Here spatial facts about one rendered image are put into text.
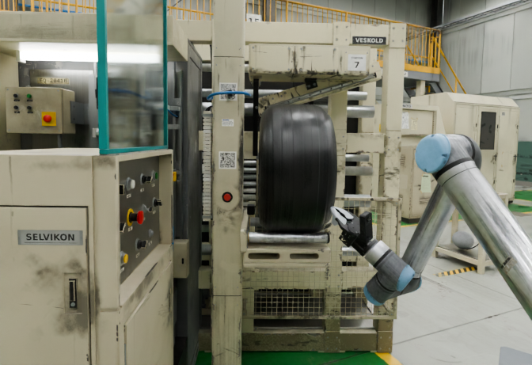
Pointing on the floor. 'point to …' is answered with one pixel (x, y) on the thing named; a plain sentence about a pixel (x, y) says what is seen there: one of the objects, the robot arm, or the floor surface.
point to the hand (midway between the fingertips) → (333, 207)
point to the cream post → (235, 39)
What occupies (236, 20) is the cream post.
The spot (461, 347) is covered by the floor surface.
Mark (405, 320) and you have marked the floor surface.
